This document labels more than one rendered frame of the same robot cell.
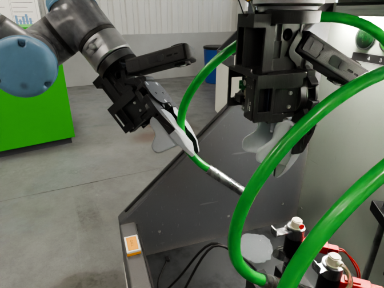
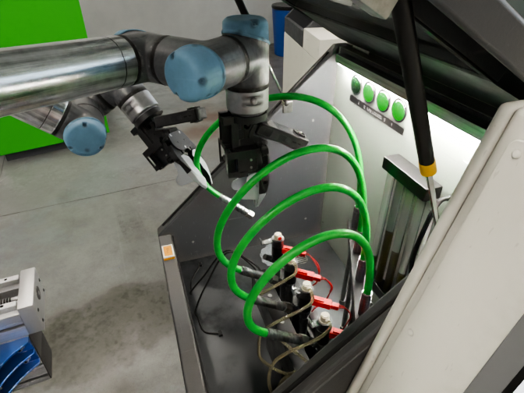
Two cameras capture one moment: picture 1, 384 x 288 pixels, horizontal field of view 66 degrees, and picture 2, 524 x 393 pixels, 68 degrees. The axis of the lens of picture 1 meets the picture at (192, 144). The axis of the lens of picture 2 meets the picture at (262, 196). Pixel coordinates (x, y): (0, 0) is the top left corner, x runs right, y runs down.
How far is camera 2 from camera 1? 0.43 m
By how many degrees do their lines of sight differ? 10
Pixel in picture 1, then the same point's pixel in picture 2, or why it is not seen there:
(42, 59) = (97, 133)
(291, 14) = (243, 119)
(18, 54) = (83, 132)
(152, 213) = (185, 227)
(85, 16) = not seen: hidden behind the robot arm
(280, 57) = (244, 138)
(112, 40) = (143, 102)
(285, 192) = (307, 208)
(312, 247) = (239, 248)
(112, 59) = (144, 117)
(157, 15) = not seen: outside the picture
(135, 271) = (169, 270)
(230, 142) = not seen: hidden behind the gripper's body
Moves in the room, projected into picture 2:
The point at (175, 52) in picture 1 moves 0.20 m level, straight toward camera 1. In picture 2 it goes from (189, 115) to (177, 159)
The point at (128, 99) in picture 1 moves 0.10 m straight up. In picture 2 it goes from (157, 147) to (150, 104)
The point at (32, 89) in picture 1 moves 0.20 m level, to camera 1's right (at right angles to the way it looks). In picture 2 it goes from (92, 151) to (194, 152)
